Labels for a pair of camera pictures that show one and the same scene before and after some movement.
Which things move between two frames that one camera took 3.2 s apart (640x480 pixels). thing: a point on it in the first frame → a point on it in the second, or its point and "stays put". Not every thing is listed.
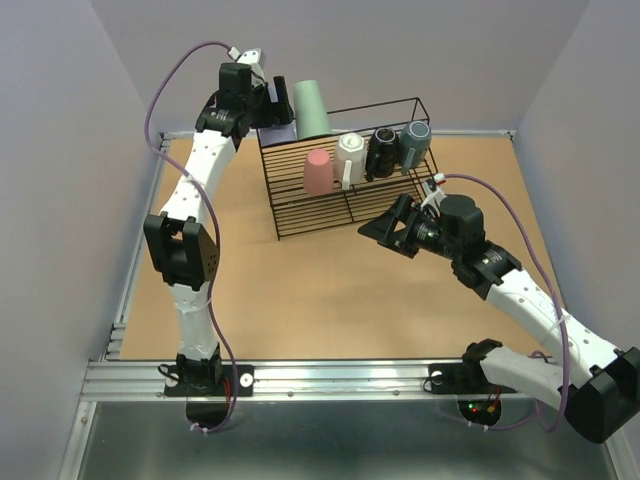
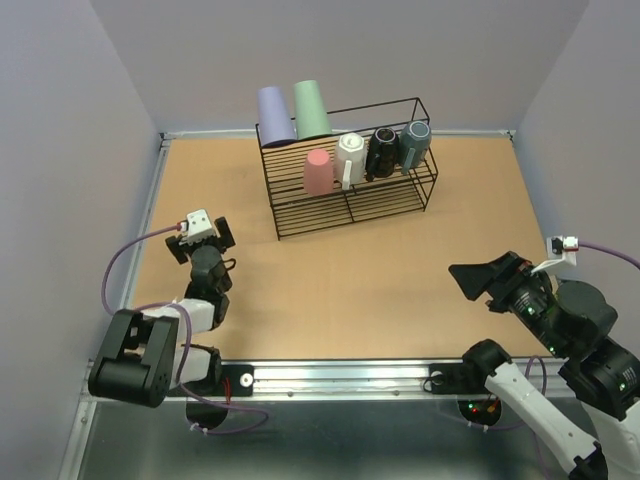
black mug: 381,154 stays put
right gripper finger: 382,227 → 479,279
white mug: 350,160 stays put
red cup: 318,173 stays put
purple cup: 276,133 stays put
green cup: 311,115 stays put
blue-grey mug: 414,143 stays put
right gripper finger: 395,241 → 473,285
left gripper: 275,113 → 180,251
